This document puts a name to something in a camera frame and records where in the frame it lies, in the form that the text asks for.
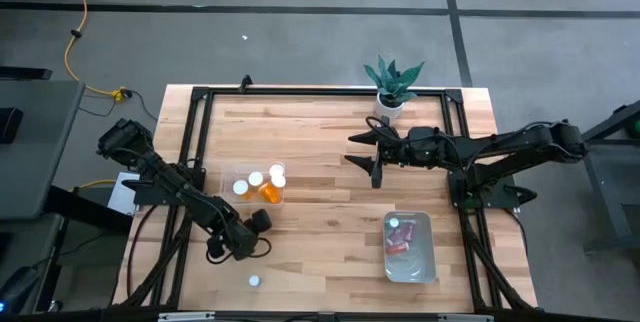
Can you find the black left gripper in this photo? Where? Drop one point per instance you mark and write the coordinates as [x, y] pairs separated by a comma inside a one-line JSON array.
[[241, 239]]

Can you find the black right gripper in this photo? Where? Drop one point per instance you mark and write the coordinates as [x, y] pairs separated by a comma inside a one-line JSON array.
[[415, 146]]

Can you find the small green pill bottle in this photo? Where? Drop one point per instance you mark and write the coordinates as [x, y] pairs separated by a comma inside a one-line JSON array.
[[394, 222]]

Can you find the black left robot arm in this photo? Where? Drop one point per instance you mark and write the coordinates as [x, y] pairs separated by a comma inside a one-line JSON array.
[[150, 162]]

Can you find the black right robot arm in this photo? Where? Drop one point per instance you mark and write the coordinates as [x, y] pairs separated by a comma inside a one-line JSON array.
[[525, 137]]

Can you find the clear plastic bin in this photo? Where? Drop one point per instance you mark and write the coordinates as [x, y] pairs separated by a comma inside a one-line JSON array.
[[230, 169]]

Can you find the white plastic bin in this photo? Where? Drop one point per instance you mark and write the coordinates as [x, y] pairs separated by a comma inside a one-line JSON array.
[[410, 267]]

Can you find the snake plant in white pot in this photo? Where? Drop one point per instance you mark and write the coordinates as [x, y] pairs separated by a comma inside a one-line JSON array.
[[392, 84]]

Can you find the white paper sheet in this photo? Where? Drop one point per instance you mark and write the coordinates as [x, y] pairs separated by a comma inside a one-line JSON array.
[[120, 197]]

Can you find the black clamp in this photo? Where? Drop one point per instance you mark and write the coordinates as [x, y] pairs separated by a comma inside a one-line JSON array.
[[245, 83]]

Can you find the silver mounting bar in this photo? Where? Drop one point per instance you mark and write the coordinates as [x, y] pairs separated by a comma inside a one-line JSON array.
[[400, 318]]

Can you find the grey side table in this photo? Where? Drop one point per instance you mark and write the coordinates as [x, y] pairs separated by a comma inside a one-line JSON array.
[[35, 152]]

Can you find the dark metal stand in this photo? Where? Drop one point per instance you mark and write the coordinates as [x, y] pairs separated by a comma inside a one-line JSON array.
[[607, 124]]

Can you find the black box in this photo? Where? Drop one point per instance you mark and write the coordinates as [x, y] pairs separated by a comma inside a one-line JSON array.
[[10, 124]]

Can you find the black bar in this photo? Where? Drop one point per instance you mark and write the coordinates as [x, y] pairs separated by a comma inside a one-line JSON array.
[[25, 73]]

